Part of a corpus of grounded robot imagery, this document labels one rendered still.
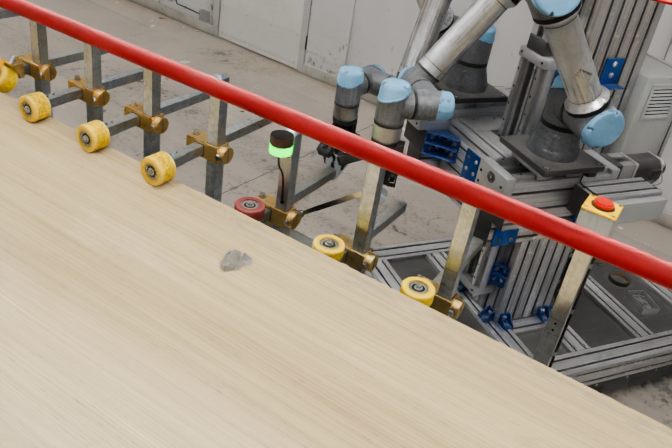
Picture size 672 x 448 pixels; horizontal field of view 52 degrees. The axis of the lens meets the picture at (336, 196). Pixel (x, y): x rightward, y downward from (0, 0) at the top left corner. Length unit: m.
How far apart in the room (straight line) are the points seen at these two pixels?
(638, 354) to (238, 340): 1.80
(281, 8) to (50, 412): 4.32
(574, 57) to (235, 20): 4.13
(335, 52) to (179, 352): 3.86
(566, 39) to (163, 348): 1.16
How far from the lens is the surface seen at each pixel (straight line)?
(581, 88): 1.86
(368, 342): 1.44
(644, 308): 3.12
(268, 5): 5.39
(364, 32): 4.85
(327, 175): 2.08
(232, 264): 1.59
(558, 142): 2.06
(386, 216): 1.95
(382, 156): 0.25
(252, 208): 1.79
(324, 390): 1.33
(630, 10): 2.28
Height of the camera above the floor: 1.86
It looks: 30 degrees down
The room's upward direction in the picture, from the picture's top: 9 degrees clockwise
